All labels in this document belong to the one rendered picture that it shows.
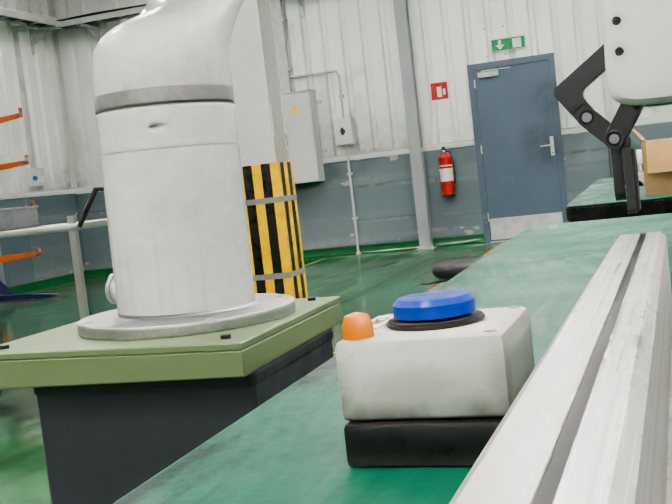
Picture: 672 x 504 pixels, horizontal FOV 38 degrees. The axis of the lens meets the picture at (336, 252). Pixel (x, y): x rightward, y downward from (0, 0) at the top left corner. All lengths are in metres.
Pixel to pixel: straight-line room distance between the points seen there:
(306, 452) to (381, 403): 0.07
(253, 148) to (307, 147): 5.03
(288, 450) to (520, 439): 0.34
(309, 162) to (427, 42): 2.01
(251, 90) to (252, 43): 0.33
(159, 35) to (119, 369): 0.27
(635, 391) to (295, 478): 0.28
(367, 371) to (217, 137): 0.41
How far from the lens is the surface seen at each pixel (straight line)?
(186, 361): 0.74
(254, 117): 7.02
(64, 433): 0.84
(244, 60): 7.07
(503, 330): 0.44
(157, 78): 0.82
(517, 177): 11.68
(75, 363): 0.79
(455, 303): 0.46
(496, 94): 11.73
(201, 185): 0.82
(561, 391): 0.21
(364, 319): 0.46
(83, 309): 4.43
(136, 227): 0.82
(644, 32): 0.61
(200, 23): 0.84
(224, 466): 0.50
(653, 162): 2.78
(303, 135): 12.04
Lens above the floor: 0.91
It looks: 4 degrees down
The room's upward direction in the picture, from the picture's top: 7 degrees counter-clockwise
